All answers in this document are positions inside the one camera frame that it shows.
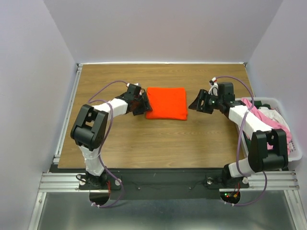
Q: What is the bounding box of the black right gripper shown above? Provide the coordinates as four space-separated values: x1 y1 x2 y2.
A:
188 89 223 114

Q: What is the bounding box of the orange t shirt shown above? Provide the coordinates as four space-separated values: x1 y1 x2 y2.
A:
145 87 188 121

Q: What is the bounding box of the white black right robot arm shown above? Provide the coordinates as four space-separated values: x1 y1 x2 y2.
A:
189 89 289 187

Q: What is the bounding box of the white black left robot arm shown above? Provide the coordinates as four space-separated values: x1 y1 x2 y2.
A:
71 90 152 189

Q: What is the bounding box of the dark green garment in basket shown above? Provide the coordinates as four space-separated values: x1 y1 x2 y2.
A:
254 101 271 110

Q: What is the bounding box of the white garment in basket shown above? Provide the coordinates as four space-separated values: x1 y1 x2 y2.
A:
258 107 290 129

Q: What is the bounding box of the pink t shirt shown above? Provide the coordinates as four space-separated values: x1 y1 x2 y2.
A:
251 107 292 154

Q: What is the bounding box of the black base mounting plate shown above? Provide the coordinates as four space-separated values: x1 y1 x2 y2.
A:
76 168 249 206

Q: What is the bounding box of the white perforated laundry basket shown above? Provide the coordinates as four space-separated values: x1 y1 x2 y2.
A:
243 97 302 161

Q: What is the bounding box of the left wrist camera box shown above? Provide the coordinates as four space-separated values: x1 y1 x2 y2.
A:
126 83 145 97

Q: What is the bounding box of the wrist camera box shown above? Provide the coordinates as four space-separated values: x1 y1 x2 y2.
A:
126 83 145 97
208 77 234 96

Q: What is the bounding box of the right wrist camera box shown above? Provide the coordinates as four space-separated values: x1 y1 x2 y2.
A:
208 77 234 96

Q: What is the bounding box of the aluminium frame rail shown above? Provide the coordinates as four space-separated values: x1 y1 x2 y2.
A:
38 171 299 193

